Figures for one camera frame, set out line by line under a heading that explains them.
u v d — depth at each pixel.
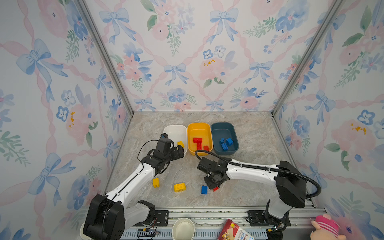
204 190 0.82
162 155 0.63
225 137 1.04
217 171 0.59
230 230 0.68
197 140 1.00
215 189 0.80
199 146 1.00
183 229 0.72
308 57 0.86
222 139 1.01
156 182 0.83
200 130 1.08
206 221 0.73
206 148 1.00
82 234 0.41
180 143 1.00
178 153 0.75
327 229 0.66
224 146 0.98
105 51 0.85
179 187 0.80
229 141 1.00
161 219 0.74
